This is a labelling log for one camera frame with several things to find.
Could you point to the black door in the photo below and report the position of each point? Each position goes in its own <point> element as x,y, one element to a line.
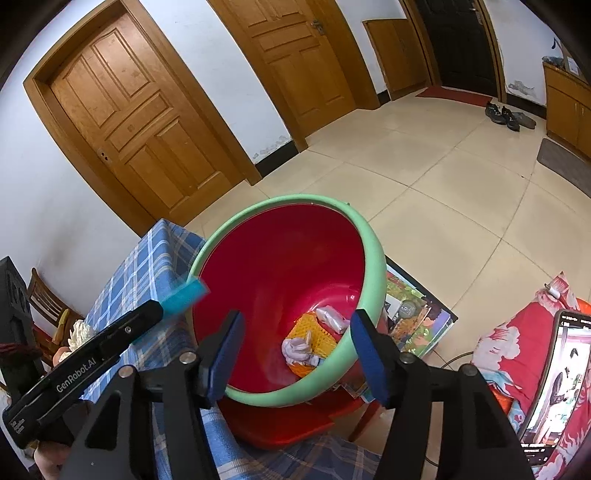
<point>461,46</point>

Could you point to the wooden chair with cushion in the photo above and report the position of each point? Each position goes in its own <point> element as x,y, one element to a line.
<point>46,300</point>

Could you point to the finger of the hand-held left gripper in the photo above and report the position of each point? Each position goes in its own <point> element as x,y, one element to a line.
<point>138,321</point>

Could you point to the low wooden wall panel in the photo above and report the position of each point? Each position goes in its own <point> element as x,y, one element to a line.
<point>399,60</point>

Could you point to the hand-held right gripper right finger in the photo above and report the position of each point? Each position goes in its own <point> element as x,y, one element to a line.
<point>369,364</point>

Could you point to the wooden panel door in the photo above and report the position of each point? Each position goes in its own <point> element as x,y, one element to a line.
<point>134,110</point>

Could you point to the white plastic bag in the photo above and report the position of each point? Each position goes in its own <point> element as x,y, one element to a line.
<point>330,318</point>

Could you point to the red basin with green rim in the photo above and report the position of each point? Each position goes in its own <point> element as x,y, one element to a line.
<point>286,258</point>

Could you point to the grey floor mat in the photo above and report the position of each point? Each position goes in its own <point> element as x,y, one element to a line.
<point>563,161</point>

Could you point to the grey slipper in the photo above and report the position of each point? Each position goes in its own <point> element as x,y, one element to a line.
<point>526,119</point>

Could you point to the person's left hand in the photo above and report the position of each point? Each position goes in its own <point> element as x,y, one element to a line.
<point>51,464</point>

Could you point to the large yellow foam fruit net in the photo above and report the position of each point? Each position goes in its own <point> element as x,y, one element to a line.
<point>318,337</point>

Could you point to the red floral blanket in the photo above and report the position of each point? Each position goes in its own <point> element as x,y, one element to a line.
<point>508,350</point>

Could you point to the cream foam fruit net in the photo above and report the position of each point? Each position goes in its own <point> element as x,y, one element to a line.
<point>81,333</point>

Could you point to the smartphone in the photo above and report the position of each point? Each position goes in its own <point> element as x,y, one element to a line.
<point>558,387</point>

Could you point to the blue plaid tablecloth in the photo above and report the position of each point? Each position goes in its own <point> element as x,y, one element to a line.
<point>143,272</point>

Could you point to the colourful picture book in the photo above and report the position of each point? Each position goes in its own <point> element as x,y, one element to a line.
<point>415,318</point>

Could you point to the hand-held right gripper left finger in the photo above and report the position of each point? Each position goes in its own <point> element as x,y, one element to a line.
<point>226,360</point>

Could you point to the red doormat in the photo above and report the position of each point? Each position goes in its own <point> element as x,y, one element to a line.
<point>455,96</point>

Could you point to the red plastic stool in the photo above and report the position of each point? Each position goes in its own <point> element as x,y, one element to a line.
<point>286,424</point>

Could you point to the wooden cabinet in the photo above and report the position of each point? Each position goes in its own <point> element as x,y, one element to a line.
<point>568,110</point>

